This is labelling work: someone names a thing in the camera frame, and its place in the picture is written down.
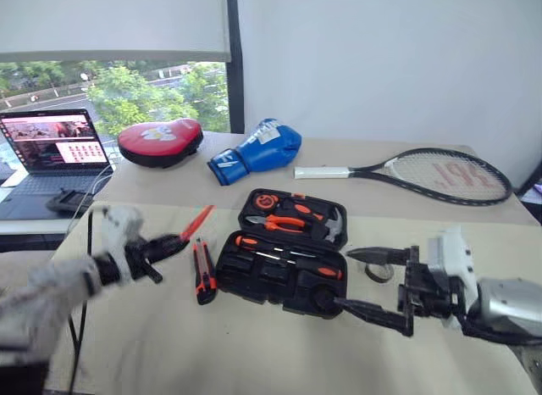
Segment long orange black screwdriver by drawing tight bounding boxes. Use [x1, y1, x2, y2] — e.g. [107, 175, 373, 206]
[235, 235, 317, 259]

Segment black white tennis racket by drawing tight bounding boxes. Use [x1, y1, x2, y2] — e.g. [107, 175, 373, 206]
[294, 147, 513, 208]

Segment black window pillar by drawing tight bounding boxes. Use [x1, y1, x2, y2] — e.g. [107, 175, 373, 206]
[225, 0, 246, 135]

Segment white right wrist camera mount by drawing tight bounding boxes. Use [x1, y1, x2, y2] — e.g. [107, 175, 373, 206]
[427, 225, 479, 331]

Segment black handled claw hammer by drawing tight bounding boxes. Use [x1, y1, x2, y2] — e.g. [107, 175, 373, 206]
[311, 206, 345, 243]

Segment white roller window blind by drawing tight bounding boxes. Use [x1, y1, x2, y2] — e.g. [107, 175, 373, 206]
[0, 0, 232, 64]

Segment white laptop cable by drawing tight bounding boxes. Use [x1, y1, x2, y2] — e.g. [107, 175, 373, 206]
[66, 164, 116, 237]

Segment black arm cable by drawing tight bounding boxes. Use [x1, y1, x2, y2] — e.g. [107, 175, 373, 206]
[67, 208, 94, 395]
[455, 314, 542, 346]

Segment slim orange red tool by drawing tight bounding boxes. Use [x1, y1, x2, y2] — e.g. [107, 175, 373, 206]
[180, 204, 216, 240]

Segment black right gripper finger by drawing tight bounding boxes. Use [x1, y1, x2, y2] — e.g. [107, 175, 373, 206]
[334, 297, 407, 335]
[346, 245, 410, 269]

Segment orange black utility knife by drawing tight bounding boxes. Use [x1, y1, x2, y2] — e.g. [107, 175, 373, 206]
[192, 236, 218, 306]

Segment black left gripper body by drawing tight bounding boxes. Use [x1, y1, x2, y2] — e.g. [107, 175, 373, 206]
[126, 236, 164, 285]

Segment orange black tape measure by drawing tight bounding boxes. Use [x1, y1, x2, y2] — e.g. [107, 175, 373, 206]
[252, 192, 279, 210]

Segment purple white flat item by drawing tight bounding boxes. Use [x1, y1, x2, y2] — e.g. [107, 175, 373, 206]
[520, 182, 542, 205]

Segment stubby orange black screwdriver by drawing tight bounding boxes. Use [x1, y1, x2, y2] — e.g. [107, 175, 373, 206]
[281, 197, 325, 221]

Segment orange handled pliers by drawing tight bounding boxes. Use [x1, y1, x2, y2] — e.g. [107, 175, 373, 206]
[246, 214, 317, 234]

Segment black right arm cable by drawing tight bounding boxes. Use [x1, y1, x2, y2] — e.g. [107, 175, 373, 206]
[455, 314, 542, 346]

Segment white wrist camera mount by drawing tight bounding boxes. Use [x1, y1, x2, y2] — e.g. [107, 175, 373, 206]
[427, 225, 479, 331]
[101, 204, 143, 281]

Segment open dark laptop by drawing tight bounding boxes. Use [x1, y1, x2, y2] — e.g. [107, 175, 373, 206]
[0, 108, 116, 221]

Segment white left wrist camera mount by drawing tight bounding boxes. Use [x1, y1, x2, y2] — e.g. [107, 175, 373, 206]
[101, 204, 143, 281]

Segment blue boxing glove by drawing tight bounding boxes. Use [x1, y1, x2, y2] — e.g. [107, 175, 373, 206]
[207, 118, 303, 187]

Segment black handheld controller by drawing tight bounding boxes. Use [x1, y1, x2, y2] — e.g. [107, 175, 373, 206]
[45, 190, 101, 216]

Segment black slanted stand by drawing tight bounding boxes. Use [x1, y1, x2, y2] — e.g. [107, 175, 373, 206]
[514, 155, 542, 197]

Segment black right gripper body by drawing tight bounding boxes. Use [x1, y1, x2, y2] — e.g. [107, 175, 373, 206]
[397, 245, 461, 337]

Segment black tape roll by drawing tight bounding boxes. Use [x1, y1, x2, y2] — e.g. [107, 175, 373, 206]
[364, 261, 393, 284]

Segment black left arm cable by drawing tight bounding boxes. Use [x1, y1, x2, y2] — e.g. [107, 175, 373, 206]
[67, 208, 94, 395]

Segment red boxing focus pad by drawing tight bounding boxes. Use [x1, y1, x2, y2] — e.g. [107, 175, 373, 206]
[117, 118, 204, 170]

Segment black plastic tool case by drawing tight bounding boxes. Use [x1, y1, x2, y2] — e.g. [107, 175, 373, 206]
[214, 187, 349, 321]

